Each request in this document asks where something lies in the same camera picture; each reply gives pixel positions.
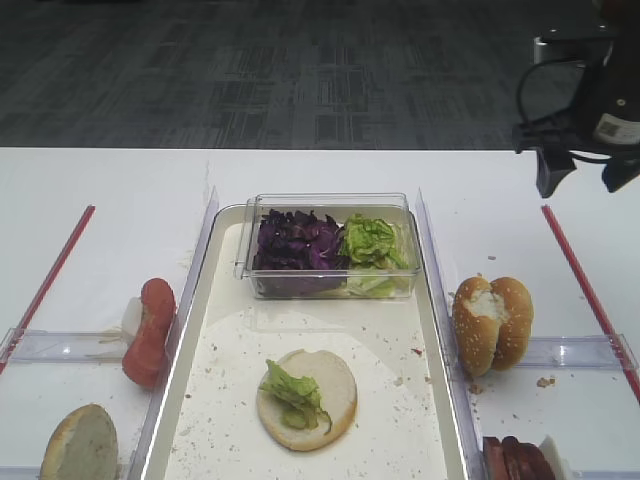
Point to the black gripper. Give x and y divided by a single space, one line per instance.
599 125

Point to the lettuce leaf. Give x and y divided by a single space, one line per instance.
300 396

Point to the green lettuce in container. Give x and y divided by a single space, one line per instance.
373 244

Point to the meat patties stack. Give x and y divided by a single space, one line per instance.
509 459

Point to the white pusher block patties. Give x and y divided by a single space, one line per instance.
559 466

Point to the tomato slices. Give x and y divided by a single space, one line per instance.
143 360

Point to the sesame bun inner right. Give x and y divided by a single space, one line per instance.
477 320

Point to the sesame bun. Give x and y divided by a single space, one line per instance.
517 315
477 320

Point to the sesame bun outer right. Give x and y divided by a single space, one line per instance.
517 315

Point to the red strip right side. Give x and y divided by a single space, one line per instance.
592 295

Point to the red strip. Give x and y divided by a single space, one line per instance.
45 285
592 295

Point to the clear long divider right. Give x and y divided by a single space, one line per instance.
445 310

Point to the clear long divider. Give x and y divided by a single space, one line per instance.
140 457
445 310

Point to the clear salad container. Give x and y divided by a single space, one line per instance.
391 207

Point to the purple cabbage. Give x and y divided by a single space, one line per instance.
296 241

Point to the metal tray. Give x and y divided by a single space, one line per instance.
404 426

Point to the bun base on tray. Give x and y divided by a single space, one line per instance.
339 398

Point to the clear long divider left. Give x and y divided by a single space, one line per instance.
140 457

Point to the red strip left side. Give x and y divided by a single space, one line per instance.
45 285

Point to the bun half standing left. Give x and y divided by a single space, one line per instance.
83 446

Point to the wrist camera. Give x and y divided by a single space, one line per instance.
581 43

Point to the clear rail holder upper right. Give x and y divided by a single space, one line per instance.
594 352

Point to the clear rail holder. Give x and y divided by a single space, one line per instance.
594 352
30 346

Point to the clear rail holder upper left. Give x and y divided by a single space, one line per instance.
30 346

